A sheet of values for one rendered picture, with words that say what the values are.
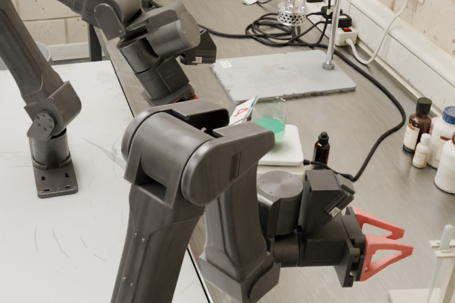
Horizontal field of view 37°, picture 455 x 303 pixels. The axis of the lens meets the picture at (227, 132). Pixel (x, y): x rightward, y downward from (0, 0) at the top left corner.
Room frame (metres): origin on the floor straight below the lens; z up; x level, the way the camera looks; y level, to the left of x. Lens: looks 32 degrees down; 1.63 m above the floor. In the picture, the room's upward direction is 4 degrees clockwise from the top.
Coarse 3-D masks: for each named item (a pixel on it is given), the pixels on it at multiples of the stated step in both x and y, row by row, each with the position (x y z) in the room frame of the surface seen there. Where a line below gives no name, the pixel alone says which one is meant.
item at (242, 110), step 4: (252, 100) 1.24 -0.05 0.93; (244, 104) 1.24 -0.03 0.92; (248, 104) 1.23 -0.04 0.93; (240, 108) 1.23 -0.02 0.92; (244, 108) 1.22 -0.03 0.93; (248, 108) 1.20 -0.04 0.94; (236, 112) 1.22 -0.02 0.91; (240, 112) 1.20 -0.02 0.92; (244, 112) 1.19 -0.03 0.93; (232, 116) 1.21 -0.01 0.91; (236, 116) 1.19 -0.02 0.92; (240, 116) 1.18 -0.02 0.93; (232, 120) 1.18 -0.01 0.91; (236, 120) 1.17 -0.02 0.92; (228, 124) 1.17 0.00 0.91
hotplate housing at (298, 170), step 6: (306, 162) 1.02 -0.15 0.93; (258, 168) 0.94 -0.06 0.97; (264, 168) 0.94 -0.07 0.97; (270, 168) 0.94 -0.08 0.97; (276, 168) 0.94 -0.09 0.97; (282, 168) 0.95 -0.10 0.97; (288, 168) 0.95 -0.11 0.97; (294, 168) 0.95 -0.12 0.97; (300, 168) 0.95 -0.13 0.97; (258, 174) 0.94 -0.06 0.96; (300, 174) 0.94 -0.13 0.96
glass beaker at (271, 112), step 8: (264, 96) 1.02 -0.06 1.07; (272, 96) 1.02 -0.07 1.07; (256, 104) 1.01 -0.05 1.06; (264, 104) 1.02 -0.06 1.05; (272, 104) 1.02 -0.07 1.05; (280, 104) 1.01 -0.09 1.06; (288, 104) 1.00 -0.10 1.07; (256, 112) 0.97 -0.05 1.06; (264, 112) 1.02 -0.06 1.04; (272, 112) 1.02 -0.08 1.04; (280, 112) 1.01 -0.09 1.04; (288, 112) 0.97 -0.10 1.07; (256, 120) 0.97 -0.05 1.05; (264, 120) 0.96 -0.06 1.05; (272, 120) 0.96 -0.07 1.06; (280, 120) 0.96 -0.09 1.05; (272, 128) 0.96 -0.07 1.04; (280, 128) 0.96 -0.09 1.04; (280, 136) 0.97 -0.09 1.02; (280, 144) 0.97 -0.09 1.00; (272, 152) 0.96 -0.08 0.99
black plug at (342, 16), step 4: (340, 16) 1.66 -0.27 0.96; (344, 16) 1.66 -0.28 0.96; (348, 16) 1.66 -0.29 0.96; (328, 20) 1.65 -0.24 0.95; (340, 20) 1.64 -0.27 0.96; (344, 20) 1.64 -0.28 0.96; (348, 20) 1.65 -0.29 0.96; (340, 24) 1.64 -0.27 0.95; (344, 24) 1.64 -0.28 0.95; (348, 24) 1.65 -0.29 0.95
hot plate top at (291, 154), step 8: (288, 128) 1.05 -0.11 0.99; (296, 128) 1.05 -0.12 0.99; (288, 136) 1.02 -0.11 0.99; (296, 136) 1.02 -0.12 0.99; (288, 144) 1.00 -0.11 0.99; (296, 144) 1.00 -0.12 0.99; (280, 152) 0.97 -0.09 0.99; (288, 152) 0.97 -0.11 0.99; (296, 152) 0.97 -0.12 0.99; (264, 160) 0.94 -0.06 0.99; (272, 160) 0.94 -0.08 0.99; (280, 160) 0.94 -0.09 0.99; (288, 160) 0.95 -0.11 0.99; (296, 160) 0.95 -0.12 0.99
